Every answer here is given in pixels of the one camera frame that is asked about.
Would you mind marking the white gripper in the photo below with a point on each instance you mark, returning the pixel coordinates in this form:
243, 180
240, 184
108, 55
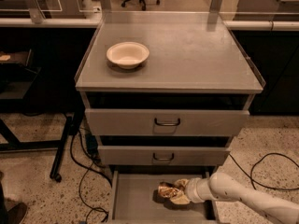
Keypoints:
193, 189

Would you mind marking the crushed orange can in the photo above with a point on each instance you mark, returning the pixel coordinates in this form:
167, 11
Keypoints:
167, 190

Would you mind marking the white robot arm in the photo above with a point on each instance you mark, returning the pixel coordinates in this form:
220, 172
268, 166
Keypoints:
222, 187

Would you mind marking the bottom grey drawer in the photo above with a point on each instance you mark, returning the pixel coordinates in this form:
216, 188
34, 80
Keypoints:
135, 200

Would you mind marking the grey drawer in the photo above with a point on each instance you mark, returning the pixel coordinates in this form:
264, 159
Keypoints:
135, 200
138, 150
128, 113

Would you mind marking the middle grey drawer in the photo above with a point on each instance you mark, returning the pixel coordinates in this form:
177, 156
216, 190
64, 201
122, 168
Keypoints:
138, 150

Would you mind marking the grey drawer cabinet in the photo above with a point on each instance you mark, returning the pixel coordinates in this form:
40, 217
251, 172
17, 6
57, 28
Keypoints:
188, 53

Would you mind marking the top grey drawer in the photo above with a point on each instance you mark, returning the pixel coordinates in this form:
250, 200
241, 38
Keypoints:
128, 113

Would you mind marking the brown shoe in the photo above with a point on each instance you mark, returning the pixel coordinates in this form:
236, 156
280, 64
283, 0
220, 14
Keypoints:
17, 214

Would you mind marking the middle drawer metal handle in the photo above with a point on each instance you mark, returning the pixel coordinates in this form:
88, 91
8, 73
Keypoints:
163, 158

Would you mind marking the drawer metal handle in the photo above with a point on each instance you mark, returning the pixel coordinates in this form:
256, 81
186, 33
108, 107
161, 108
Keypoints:
172, 123
163, 158

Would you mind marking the top drawer metal handle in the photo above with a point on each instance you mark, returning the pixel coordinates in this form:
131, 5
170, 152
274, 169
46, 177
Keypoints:
172, 123

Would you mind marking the white horizontal rail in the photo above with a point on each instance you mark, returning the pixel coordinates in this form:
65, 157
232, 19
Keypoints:
288, 26

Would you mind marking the black table frame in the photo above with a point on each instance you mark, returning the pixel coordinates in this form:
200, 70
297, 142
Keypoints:
16, 79

